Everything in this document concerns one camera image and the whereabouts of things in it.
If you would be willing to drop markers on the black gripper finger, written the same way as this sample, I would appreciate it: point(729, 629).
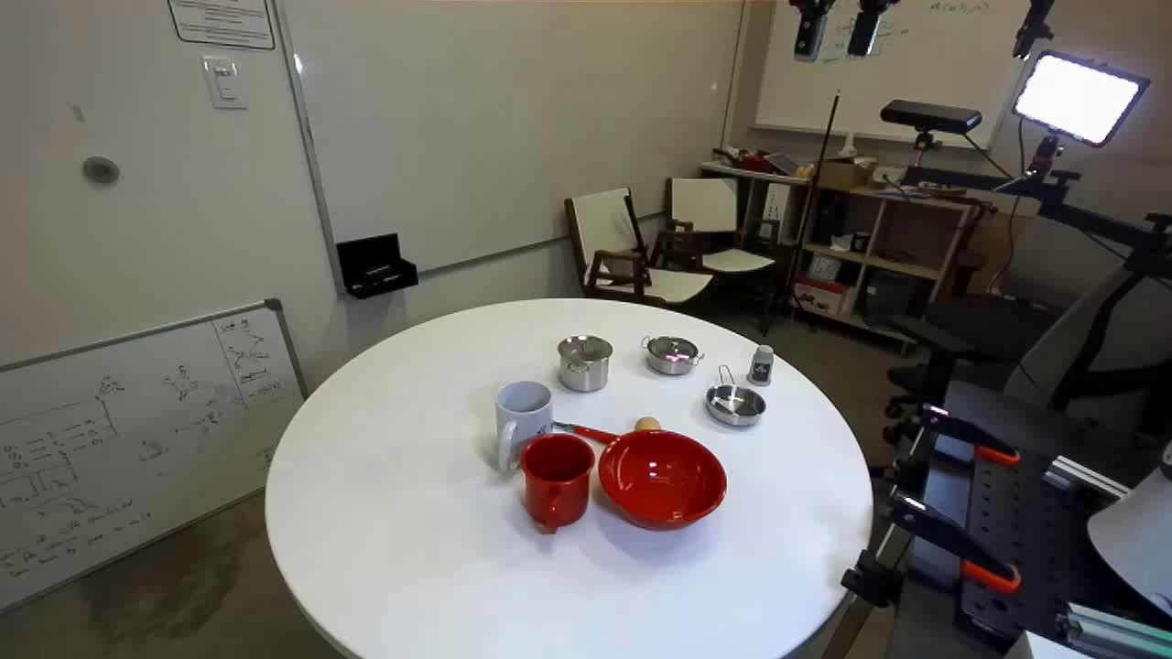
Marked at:
point(869, 24)
point(814, 24)

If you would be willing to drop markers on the small steel frying pan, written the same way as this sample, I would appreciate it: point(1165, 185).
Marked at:
point(735, 408)

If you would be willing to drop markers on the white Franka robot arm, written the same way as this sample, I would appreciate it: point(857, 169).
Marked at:
point(1135, 537)

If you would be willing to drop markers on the whiteboard with blue writing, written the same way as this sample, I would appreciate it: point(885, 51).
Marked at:
point(952, 73)

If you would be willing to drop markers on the black thin pole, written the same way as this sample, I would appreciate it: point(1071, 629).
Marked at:
point(822, 185)

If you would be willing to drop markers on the white cushioned wooden chair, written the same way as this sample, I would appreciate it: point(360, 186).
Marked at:
point(611, 223)
point(703, 206)

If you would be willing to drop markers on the wooden shelf unit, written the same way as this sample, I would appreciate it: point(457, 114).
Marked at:
point(908, 230)

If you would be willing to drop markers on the bright LED light panel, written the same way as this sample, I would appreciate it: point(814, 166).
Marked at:
point(1079, 96)

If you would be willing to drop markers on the black light stand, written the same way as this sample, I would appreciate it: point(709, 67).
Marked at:
point(1105, 222)

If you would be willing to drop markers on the small grey cup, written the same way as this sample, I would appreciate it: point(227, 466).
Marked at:
point(764, 365)

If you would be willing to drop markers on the steel pot with lid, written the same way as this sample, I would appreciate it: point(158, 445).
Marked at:
point(672, 356)

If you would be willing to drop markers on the open steel pot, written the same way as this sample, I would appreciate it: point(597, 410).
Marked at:
point(584, 365)

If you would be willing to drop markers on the black clamp orange grip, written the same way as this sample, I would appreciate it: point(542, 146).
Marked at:
point(966, 435)
point(946, 537)

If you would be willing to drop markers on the red plastic bowl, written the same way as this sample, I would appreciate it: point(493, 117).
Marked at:
point(659, 482)

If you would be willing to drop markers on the pale blue mug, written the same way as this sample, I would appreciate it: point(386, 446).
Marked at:
point(523, 418)

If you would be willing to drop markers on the red plastic cup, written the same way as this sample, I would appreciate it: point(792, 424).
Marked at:
point(559, 482)

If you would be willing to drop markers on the grey teal bars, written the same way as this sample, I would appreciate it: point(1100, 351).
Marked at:
point(1120, 629)

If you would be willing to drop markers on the small framed whiteboard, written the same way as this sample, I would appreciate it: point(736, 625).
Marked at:
point(123, 451)

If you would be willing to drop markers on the black stereo camera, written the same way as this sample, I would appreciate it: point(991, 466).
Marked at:
point(933, 117)

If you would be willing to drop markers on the large wall whiteboard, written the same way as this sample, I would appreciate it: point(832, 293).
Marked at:
point(487, 122)

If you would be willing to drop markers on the white wall switch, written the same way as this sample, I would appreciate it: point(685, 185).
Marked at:
point(226, 83)

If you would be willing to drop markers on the white paper wall notice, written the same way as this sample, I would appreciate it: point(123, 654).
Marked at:
point(220, 19)

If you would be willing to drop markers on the round grey wall disc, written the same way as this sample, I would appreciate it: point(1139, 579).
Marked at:
point(99, 169)

